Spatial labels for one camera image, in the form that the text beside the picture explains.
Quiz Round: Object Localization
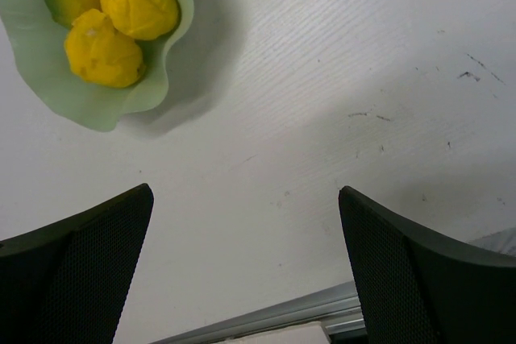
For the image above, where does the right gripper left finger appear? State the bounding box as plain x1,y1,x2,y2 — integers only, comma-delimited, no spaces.
1,184,154,343

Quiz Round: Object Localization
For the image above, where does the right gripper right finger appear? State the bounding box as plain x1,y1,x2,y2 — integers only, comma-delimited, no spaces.
339,186,515,343

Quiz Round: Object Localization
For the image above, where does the yellow fake lemon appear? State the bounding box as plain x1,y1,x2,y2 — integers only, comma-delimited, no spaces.
64,9,146,89

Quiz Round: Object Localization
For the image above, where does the green glass fruit bowl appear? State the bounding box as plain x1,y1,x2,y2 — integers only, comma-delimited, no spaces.
1,0,194,132

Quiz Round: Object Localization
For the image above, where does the front aluminium rail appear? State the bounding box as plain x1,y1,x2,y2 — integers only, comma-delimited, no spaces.
151,229,516,344

